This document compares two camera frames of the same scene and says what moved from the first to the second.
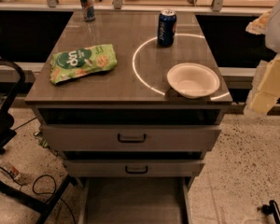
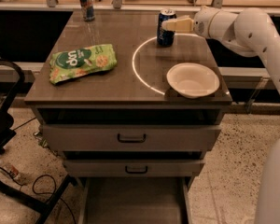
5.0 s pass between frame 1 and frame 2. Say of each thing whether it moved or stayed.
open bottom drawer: stayed
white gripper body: moved
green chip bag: stayed
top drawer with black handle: stayed
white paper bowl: stayed
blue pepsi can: stayed
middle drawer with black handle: stayed
